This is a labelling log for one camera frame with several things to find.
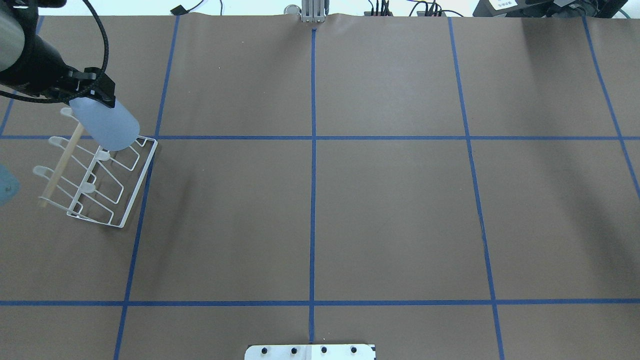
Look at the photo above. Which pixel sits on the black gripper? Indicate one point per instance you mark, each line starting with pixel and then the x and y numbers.
pixel 41 66

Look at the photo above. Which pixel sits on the light blue plastic cup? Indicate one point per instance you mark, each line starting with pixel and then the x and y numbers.
pixel 113 128

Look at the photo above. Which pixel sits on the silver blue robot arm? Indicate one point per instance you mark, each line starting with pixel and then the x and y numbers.
pixel 19 20

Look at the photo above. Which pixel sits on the small black device on table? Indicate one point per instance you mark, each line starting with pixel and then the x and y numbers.
pixel 179 11

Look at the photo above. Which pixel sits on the white wire cup holder rack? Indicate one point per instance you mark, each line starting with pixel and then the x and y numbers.
pixel 96 185

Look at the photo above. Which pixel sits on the aluminium frame post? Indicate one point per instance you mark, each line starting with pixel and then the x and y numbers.
pixel 314 11

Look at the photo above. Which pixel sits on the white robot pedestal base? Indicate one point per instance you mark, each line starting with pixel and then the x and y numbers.
pixel 358 351

